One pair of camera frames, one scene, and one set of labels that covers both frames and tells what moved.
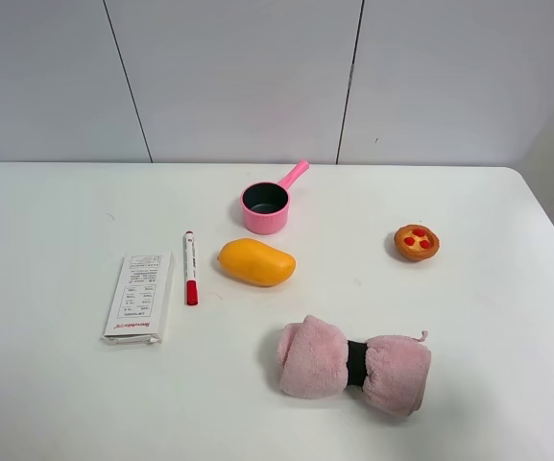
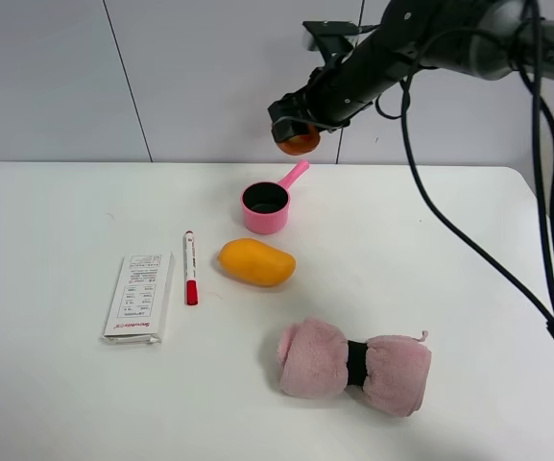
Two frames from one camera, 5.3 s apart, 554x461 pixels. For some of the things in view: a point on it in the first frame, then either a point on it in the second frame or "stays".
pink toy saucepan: (266, 204) stays
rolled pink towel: (317, 360) stays
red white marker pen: (191, 288) stays
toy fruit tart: (416, 242) → (301, 144)
